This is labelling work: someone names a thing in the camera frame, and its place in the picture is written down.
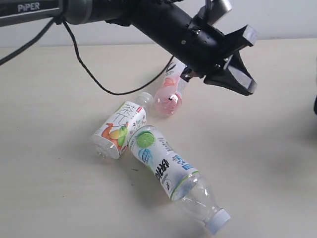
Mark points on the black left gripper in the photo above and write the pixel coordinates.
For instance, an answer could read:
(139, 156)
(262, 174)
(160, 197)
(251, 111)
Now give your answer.
(209, 52)

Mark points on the pink peach drink bottle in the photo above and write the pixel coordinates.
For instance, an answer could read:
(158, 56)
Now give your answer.
(168, 97)

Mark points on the fruit tea bottle white label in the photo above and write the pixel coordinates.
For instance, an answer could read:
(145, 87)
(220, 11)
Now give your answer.
(111, 139)

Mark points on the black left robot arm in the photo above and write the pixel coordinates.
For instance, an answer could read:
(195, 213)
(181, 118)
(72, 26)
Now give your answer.
(161, 20)

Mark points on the lime label clear bottle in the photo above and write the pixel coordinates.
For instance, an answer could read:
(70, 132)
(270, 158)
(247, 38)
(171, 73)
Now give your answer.
(181, 181)

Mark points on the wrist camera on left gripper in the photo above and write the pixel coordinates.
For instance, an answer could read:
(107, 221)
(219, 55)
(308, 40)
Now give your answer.
(214, 10)

